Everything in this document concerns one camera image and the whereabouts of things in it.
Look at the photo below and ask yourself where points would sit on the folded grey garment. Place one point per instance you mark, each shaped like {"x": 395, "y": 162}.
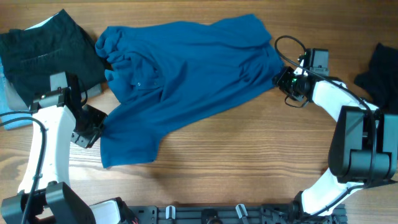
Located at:
{"x": 15, "y": 102}

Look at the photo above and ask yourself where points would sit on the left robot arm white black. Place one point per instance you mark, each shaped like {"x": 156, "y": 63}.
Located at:
{"x": 45, "y": 195}

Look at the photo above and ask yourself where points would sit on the black garment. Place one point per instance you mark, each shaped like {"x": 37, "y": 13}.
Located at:
{"x": 380, "y": 81}

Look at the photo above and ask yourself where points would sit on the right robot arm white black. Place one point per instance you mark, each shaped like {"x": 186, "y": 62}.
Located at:
{"x": 363, "y": 150}

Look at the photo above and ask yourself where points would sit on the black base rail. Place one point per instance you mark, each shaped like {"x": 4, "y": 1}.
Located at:
{"x": 265, "y": 214}

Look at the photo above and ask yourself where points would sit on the folded black pants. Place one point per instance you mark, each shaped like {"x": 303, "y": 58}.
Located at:
{"x": 30, "y": 56}

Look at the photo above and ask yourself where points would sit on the blue polo shirt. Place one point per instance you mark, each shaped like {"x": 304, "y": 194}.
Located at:
{"x": 168, "y": 76}

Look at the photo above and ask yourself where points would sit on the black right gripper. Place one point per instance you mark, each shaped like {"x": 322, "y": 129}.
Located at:
{"x": 280, "y": 78}

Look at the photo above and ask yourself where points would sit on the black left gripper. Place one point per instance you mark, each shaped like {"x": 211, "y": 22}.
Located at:
{"x": 90, "y": 130}

